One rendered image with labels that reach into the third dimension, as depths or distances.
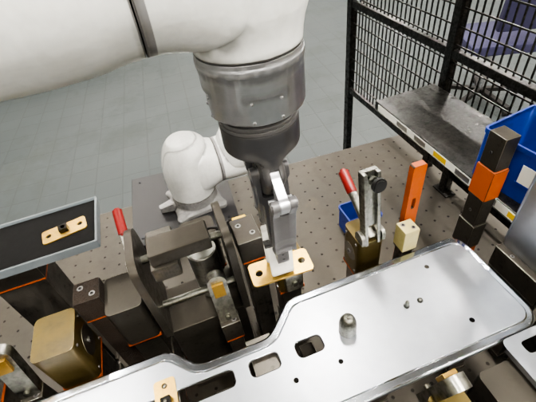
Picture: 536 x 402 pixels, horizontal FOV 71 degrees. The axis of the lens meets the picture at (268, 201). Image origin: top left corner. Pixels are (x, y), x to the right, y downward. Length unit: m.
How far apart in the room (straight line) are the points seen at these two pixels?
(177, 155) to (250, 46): 0.94
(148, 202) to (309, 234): 0.60
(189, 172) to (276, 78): 0.94
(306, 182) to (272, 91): 1.19
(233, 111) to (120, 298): 0.55
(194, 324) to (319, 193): 0.77
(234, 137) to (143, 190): 1.20
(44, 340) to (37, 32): 0.63
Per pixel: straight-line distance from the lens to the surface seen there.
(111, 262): 1.40
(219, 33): 0.27
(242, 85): 0.29
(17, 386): 0.86
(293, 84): 0.31
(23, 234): 0.90
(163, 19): 0.26
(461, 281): 0.85
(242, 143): 0.33
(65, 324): 0.81
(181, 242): 0.67
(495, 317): 0.83
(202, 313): 0.84
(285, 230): 0.38
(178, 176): 1.23
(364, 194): 0.72
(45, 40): 0.25
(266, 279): 0.50
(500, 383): 0.79
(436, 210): 1.40
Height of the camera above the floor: 1.67
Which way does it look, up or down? 43 degrees down
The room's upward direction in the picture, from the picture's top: 9 degrees counter-clockwise
